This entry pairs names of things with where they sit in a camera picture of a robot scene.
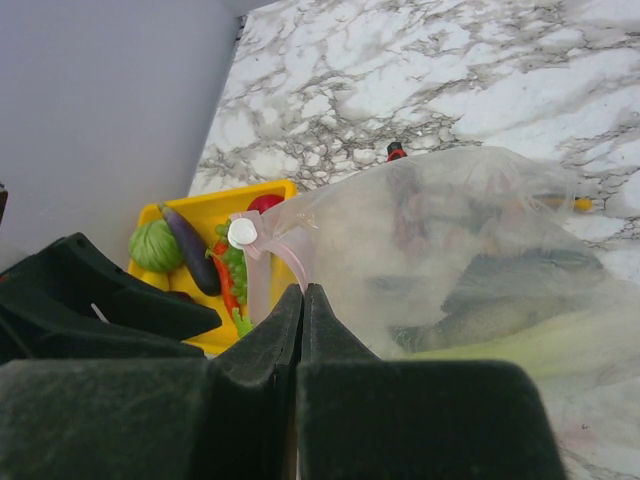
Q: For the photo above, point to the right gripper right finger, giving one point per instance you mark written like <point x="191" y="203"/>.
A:
<point x="360" y="417"/>

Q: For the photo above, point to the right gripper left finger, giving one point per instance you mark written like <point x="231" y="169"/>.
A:
<point x="230" y="417"/>

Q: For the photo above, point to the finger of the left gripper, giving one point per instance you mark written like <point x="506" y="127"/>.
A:
<point x="69" y="301"/>

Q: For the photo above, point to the green toy cabbage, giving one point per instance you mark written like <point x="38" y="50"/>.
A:
<point x="153" y="247"/>

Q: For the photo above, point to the purple toy eggplant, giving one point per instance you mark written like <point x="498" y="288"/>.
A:
<point x="194" y="250"/>

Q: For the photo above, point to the green toy grapes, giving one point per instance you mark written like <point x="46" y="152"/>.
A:
<point x="234" y="259"/>

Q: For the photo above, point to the red toy chili pepper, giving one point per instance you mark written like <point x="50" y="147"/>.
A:
<point x="230" y="301"/>

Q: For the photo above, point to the toy fish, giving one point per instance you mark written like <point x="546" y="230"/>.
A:
<point x="498" y="296"/>

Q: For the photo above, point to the clear zip top bag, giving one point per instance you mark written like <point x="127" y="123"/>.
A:
<point x="393" y="241"/>

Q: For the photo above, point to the green toy celery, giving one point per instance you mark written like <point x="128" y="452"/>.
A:
<point x="548" y="341"/>

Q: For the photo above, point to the yellow plastic tray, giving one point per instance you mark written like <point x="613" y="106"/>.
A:
<point x="204" y="213"/>

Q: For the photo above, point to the red toy tomato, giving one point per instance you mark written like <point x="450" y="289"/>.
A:
<point x="264" y="202"/>

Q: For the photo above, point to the red black utility knife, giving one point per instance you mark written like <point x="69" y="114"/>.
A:
<point x="395" y="151"/>

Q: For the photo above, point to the yellow handled pliers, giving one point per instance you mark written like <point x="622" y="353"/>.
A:
<point x="578" y="204"/>

